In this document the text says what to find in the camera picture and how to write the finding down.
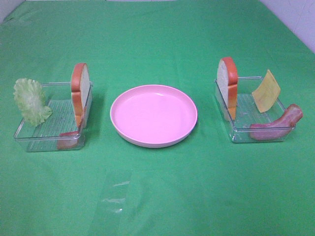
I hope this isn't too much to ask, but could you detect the left clear plastic tray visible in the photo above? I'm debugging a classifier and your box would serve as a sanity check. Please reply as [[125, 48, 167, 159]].
[[14, 82, 93, 152]]

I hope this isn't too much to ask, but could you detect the clear plastic tray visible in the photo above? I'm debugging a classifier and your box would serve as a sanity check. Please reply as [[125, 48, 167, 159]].
[[14, 82, 93, 152], [215, 76, 295, 143]]

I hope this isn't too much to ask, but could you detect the green tablecloth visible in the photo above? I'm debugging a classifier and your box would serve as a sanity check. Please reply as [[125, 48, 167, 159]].
[[0, 0, 315, 236]]

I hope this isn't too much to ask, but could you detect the clear tape patch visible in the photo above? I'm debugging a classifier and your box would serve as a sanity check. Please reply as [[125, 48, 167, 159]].
[[97, 170, 131, 218]]

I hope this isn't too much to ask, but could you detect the right clear plastic tray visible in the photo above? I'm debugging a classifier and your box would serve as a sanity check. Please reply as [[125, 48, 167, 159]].
[[215, 76, 295, 143]]

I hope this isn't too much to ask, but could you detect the toy bacon strip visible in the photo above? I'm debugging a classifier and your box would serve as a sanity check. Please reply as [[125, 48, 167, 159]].
[[57, 107, 86, 150], [250, 104, 303, 141]]

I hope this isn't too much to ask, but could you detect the yellow toy cheese slice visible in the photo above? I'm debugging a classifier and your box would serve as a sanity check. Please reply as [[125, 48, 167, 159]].
[[252, 69, 281, 113]]

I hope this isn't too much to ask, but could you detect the pink round plate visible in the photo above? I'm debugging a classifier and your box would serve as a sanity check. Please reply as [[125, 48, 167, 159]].
[[110, 85, 198, 148]]

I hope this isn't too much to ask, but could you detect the toy lettuce leaf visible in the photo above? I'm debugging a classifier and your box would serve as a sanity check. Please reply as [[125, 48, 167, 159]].
[[13, 78, 53, 126]]

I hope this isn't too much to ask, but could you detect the toy bread slice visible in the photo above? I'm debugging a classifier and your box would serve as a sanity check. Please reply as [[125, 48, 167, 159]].
[[71, 62, 91, 128], [217, 57, 238, 120]]

